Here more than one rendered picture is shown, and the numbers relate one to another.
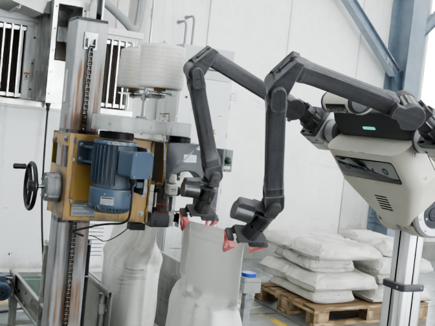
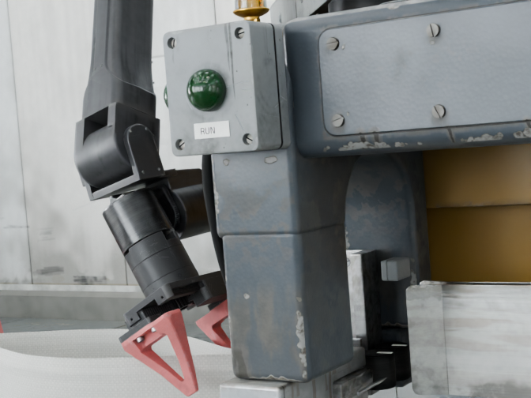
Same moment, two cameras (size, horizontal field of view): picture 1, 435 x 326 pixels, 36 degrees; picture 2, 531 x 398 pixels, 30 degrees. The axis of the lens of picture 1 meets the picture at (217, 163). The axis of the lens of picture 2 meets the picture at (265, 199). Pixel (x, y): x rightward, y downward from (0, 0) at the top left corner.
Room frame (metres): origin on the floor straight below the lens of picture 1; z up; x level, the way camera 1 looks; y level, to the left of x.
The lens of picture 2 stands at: (3.35, -0.36, 1.24)
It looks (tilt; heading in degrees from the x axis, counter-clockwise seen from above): 3 degrees down; 150
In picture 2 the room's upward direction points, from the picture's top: 4 degrees counter-clockwise
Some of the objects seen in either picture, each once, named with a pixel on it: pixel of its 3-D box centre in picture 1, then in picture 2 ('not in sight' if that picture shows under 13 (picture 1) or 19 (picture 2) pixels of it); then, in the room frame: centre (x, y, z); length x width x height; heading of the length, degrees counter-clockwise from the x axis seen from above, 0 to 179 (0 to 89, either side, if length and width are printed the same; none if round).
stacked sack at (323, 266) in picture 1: (313, 257); not in sight; (5.46, -0.86, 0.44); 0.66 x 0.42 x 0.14; 22
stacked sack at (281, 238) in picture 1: (304, 239); not in sight; (5.65, -0.80, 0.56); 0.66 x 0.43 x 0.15; 115
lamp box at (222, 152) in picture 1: (223, 160); (227, 90); (2.72, -0.02, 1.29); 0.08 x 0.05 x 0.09; 28
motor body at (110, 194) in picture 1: (112, 176); not in sight; (2.34, 0.36, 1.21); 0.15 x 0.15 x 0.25
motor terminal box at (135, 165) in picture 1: (135, 168); not in sight; (2.28, 0.27, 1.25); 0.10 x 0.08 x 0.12; 143
